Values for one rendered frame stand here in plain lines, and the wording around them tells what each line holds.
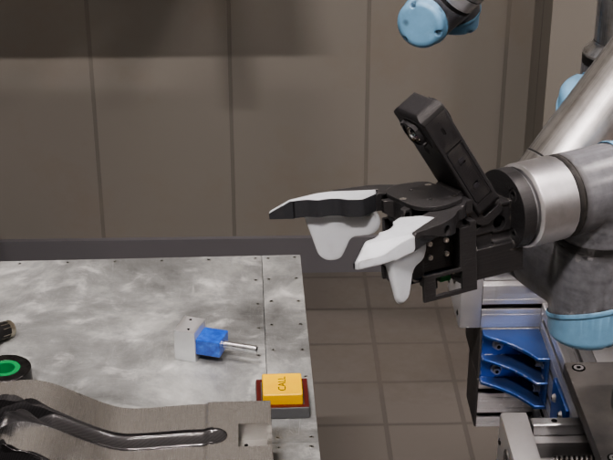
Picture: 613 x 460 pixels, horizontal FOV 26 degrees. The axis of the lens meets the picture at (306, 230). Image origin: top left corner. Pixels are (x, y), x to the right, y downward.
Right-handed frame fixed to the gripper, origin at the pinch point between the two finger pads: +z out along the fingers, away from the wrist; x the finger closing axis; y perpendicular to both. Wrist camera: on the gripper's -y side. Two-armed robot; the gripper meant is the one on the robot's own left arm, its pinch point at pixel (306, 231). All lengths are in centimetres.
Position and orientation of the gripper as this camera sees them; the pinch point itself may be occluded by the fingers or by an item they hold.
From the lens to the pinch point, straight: 106.0
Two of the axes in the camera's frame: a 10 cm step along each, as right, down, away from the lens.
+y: 0.6, 9.4, 3.3
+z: -8.9, 2.0, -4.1
